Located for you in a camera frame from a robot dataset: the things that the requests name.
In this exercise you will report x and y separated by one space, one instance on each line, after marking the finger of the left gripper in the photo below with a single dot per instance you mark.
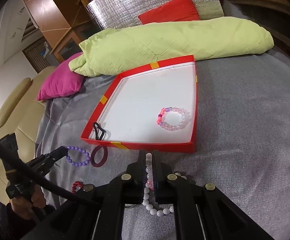
57 154

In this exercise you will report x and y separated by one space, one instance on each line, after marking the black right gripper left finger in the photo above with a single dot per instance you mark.
108 201

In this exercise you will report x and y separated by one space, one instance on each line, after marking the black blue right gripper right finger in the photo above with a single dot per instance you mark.
201 212

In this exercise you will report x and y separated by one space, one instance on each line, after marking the maroon hair band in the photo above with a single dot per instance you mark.
99 156

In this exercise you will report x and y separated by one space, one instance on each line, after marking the red jewelry box tray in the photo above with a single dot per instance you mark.
152 107

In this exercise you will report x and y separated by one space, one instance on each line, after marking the person's left hand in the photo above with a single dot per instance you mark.
23 207

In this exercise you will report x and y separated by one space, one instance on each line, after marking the beige leather sofa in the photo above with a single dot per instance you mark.
21 114

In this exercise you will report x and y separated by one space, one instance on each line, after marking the magenta pillow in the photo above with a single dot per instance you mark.
62 82

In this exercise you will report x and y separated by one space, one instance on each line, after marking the grey bed blanket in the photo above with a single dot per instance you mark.
243 142

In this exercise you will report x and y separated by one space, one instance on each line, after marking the light green folded duvet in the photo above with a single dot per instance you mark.
113 51

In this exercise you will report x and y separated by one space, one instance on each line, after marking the brown wooden cabinet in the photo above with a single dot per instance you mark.
63 23

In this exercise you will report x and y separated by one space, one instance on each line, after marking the red cushion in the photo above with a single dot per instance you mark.
172 11

